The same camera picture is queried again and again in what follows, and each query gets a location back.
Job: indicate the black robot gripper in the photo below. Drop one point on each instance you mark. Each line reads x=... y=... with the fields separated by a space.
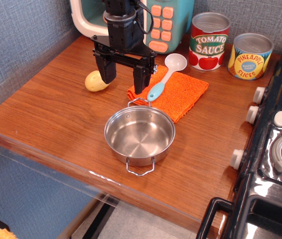
x=124 y=45

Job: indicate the stainless steel pot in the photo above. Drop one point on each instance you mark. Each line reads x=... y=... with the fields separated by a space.
x=139 y=136

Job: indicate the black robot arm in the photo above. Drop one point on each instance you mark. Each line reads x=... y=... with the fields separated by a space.
x=122 y=7

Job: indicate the orange object at corner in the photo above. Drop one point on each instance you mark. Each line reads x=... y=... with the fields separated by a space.
x=5 y=234

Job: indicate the yellow toy potato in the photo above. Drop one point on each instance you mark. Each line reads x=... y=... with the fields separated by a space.
x=94 y=82

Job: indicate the white and blue spoon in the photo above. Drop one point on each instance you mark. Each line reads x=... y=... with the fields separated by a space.
x=174 y=62

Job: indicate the orange folded cloth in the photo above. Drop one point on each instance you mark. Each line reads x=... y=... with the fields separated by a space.
x=180 y=93

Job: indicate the teal toy microwave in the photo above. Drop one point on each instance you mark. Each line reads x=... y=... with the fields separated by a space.
x=171 y=20

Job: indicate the tomato sauce can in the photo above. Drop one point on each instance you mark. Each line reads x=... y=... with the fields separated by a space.
x=209 y=35

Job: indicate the pineapple slices can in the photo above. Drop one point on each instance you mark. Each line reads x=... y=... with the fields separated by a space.
x=250 y=56

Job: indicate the black toy stove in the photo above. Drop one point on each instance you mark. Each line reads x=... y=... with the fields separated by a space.
x=256 y=210

